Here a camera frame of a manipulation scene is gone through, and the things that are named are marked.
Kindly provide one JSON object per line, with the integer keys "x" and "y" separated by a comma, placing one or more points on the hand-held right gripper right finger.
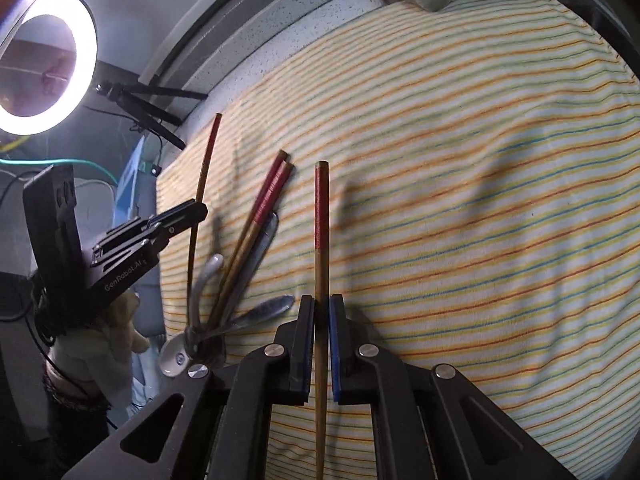
{"x": 334, "y": 360}

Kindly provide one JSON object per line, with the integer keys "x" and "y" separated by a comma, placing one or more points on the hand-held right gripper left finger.
{"x": 300, "y": 350}

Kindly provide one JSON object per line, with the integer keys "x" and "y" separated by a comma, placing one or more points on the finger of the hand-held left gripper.
{"x": 185, "y": 212}

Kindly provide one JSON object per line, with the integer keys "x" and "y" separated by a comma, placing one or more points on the light blue drainer rack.
{"x": 131, "y": 185}

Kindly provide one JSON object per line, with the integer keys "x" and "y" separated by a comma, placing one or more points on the thin red-tipped wooden chopstick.
{"x": 210, "y": 150}

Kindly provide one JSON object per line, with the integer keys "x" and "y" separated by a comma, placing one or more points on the white ceramic spoon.
{"x": 172, "y": 357}

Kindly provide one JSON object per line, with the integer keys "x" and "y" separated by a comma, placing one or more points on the person's left hand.
{"x": 100, "y": 355}

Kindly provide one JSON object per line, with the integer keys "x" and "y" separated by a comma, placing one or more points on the metal spoon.
{"x": 260, "y": 250}

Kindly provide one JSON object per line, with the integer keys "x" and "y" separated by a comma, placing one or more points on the black tripod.
{"x": 150, "y": 107}

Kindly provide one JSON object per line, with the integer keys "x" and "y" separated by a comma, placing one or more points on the striped yellow cloth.
{"x": 450, "y": 185}

